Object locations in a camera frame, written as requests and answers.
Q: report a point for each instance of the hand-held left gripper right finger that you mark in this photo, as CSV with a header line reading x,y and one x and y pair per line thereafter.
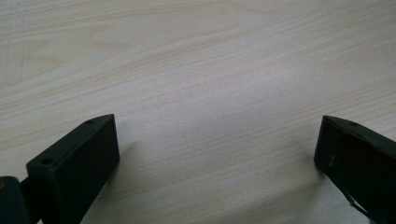
x,y
361,161

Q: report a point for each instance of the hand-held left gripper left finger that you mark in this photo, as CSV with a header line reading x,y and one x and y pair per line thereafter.
x,y
74,171

